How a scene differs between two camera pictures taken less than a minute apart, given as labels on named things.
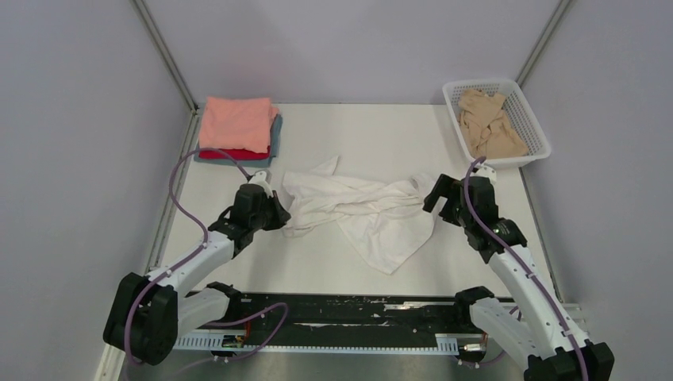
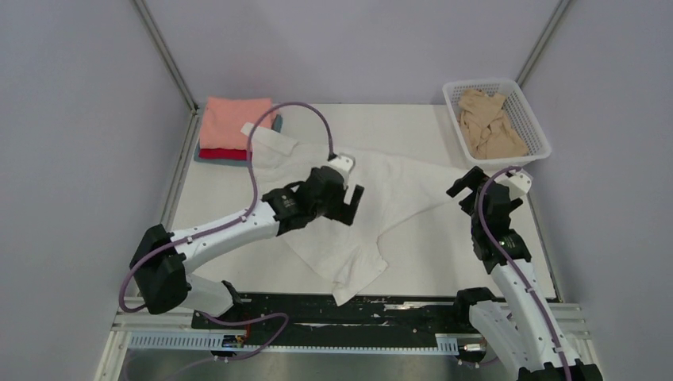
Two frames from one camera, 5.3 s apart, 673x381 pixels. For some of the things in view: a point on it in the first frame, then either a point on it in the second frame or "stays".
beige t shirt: (486, 128) stays
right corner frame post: (541, 42) stays
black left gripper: (281, 215) → (346, 213)
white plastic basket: (494, 121) stays
